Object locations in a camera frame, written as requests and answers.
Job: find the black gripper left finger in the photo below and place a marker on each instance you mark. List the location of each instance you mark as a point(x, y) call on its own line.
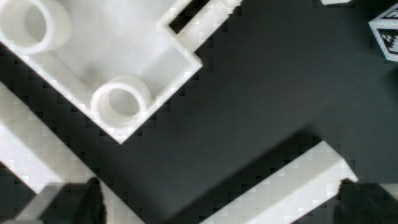
point(77, 207)

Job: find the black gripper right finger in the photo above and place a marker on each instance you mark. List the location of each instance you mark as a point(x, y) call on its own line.
point(367, 203)

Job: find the white chair seat panel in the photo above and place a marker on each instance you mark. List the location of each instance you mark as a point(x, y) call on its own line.
point(111, 56)

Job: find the white chair leg with tag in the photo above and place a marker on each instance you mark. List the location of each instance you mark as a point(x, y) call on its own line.
point(384, 29)

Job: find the white U-shaped fence frame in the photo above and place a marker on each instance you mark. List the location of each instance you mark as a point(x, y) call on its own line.
point(274, 203)

